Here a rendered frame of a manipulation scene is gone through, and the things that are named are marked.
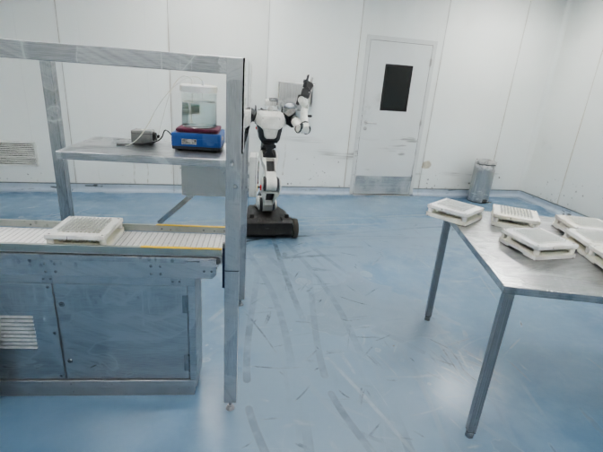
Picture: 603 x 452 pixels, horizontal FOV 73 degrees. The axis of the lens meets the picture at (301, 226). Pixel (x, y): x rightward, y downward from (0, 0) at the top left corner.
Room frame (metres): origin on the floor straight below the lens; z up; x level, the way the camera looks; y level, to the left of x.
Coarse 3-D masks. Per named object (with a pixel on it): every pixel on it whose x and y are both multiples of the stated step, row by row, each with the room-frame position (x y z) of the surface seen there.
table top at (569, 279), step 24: (480, 240) 2.01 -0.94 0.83; (504, 264) 1.73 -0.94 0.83; (528, 264) 1.75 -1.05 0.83; (552, 264) 1.77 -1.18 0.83; (576, 264) 1.79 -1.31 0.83; (504, 288) 1.50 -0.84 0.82; (528, 288) 1.50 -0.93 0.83; (552, 288) 1.51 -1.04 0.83; (576, 288) 1.53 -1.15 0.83; (600, 288) 1.55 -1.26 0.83
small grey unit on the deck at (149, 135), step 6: (132, 132) 1.74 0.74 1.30; (138, 132) 1.74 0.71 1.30; (144, 132) 1.74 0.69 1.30; (150, 132) 1.75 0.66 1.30; (132, 138) 1.74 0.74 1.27; (138, 138) 1.74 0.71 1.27; (144, 138) 1.74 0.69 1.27; (150, 138) 1.74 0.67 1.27; (156, 138) 1.78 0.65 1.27; (150, 144) 1.75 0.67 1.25
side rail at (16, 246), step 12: (84, 252) 1.56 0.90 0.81; (96, 252) 1.56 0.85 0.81; (108, 252) 1.57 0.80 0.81; (120, 252) 1.57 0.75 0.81; (132, 252) 1.58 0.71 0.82; (144, 252) 1.59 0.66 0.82; (156, 252) 1.59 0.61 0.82; (168, 252) 1.60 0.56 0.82; (180, 252) 1.60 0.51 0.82; (192, 252) 1.61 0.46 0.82; (204, 252) 1.61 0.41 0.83; (216, 252) 1.62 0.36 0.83
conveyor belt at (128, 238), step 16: (0, 240) 1.62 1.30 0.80; (16, 240) 1.63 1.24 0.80; (32, 240) 1.65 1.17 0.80; (128, 240) 1.73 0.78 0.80; (144, 240) 1.74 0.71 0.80; (160, 240) 1.75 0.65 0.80; (176, 240) 1.77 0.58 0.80; (192, 240) 1.78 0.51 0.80; (208, 240) 1.80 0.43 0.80; (224, 240) 1.83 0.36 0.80; (208, 256) 1.63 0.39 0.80
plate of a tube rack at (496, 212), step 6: (498, 204) 2.49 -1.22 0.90; (498, 210) 2.36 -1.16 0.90; (528, 210) 2.41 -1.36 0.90; (498, 216) 2.27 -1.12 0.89; (504, 216) 2.26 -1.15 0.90; (510, 216) 2.25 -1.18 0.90; (516, 216) 2.26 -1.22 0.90; (534, 216) 2.29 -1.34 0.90; (528, 222) 2.21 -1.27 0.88; (534, 222) 2.20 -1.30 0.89; (540, 222) 2.19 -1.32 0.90
